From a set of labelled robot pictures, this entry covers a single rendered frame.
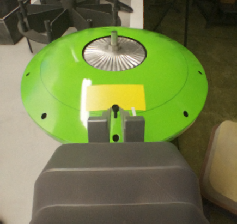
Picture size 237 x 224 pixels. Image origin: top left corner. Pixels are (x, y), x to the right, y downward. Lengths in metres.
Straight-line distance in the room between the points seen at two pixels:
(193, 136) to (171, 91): 1.34
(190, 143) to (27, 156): 1.31
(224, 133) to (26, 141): 0.75
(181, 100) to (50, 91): 0.18
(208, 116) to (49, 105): 1.62
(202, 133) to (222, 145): 0.81
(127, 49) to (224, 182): 0.60
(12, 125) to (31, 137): 0.06
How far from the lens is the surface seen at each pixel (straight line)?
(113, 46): 0.28
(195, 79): 0.29
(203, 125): 1.68
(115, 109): 0.16
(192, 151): 1.50
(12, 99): 0.52
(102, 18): 0.63
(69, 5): 0.66
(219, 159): 0.78
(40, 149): 0.40
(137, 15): 0.91
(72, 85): 0.24
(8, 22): 0.75
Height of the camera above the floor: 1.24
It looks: 49 degrees down
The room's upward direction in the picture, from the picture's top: 1 degrees clockwise
